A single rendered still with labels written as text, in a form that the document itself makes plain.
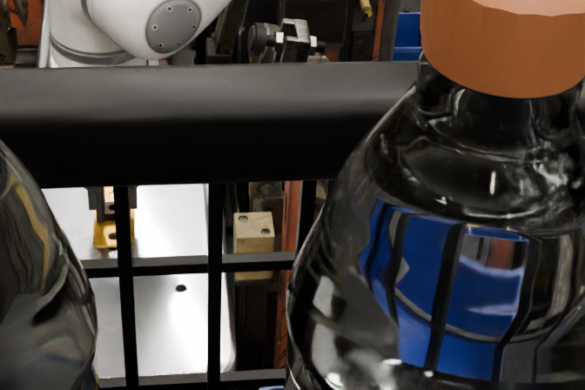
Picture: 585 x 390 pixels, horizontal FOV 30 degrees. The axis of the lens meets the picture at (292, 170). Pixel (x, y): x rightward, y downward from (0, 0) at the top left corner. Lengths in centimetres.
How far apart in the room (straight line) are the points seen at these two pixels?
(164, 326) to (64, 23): 27
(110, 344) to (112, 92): 69
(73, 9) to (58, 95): 60
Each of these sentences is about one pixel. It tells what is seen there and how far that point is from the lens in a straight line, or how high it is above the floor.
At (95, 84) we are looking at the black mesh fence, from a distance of 28.
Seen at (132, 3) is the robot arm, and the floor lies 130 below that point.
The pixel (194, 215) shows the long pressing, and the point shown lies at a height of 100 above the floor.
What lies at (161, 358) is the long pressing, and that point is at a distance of 94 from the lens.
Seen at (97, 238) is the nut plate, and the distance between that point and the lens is 103.
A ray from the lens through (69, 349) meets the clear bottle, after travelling 20.
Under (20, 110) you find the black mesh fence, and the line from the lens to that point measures 27.
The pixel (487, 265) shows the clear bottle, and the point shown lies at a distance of 18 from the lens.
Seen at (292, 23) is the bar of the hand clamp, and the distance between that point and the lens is 94.
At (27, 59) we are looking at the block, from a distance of 184.
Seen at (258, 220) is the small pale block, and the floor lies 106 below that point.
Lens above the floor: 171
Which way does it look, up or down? 39 degrees down
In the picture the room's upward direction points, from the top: 4 degrees clockwise
